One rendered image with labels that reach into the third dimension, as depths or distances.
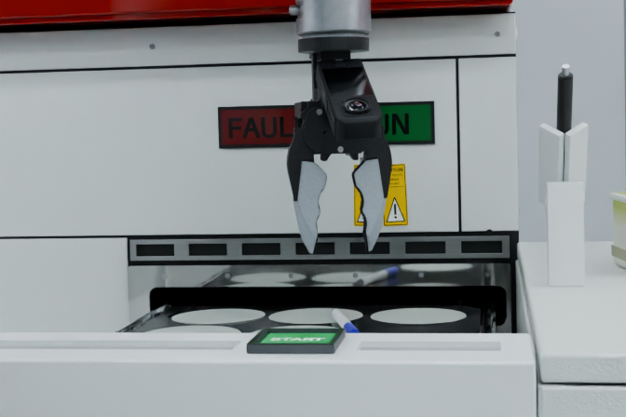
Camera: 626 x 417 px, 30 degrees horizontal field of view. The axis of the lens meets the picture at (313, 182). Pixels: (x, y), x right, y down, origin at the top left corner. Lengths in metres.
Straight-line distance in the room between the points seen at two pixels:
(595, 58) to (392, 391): 2.15
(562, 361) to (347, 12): 0.53
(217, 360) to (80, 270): 0.70
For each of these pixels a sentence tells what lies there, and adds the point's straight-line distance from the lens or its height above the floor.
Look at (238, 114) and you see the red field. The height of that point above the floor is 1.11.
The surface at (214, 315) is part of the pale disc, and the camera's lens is 1.26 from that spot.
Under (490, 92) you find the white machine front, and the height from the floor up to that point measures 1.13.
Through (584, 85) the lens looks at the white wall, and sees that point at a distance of 2.81.
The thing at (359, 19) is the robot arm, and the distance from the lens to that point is 1.15.
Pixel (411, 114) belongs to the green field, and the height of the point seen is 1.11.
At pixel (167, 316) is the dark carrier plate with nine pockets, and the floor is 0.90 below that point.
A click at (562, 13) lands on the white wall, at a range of 2.82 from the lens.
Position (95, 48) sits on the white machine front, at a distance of 1.40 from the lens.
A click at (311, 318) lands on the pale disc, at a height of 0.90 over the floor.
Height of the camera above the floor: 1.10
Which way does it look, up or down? 3 degrees down
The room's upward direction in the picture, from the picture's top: 1 degrees counter-clockwise
